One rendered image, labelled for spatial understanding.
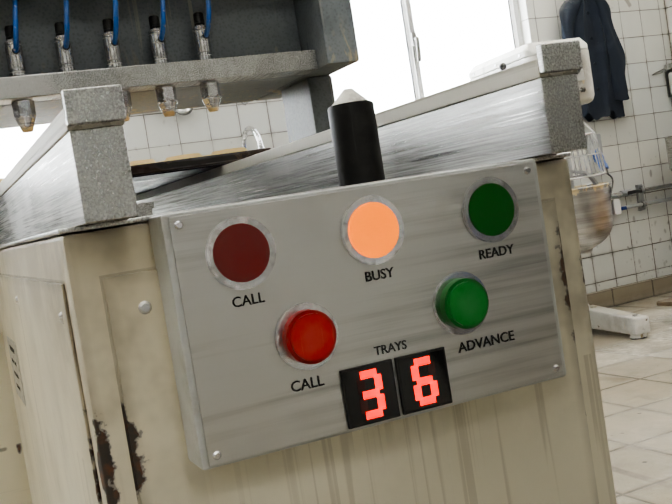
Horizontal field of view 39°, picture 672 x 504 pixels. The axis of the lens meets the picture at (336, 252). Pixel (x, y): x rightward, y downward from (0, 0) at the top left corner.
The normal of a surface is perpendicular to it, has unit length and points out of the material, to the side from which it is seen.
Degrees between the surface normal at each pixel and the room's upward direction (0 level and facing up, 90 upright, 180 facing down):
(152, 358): 90
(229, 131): 90
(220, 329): 90
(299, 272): 90
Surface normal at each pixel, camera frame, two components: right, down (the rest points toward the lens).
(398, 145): -0.91, 0.16
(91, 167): 0.39, -0.01
